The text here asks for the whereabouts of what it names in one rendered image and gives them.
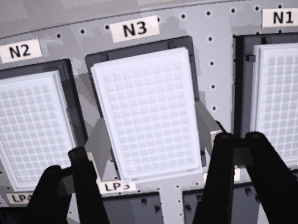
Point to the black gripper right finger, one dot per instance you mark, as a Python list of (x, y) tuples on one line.
[(275, 185)]

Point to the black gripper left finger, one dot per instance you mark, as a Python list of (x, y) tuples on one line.
[(88, 164)]

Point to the grey perforated base plate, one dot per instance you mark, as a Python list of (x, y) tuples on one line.
[(213, 25)]

